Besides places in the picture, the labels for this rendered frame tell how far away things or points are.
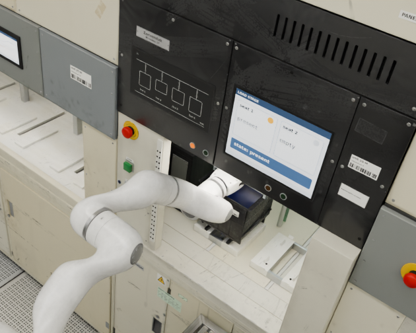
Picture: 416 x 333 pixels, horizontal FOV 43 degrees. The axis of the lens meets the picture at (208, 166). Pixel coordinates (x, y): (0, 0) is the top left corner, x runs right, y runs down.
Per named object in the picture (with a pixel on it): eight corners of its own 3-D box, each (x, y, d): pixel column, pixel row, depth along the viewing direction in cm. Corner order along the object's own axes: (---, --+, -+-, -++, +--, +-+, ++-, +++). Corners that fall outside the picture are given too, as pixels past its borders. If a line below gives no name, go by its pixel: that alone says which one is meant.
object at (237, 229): (191, 222, 209) (200, 158, 189) (221, 197, 223) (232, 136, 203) (241, 254, 199) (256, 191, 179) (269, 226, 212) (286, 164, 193)
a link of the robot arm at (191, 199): (203, 194, 147) (240, 204, 175) (159, 168, 154) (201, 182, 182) (187, 222, 148) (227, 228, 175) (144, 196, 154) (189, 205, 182)
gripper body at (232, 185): (203, 189, 186) (221, 174, 194) (226, 203, 182) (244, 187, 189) (205, 172, 182) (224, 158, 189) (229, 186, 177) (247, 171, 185)
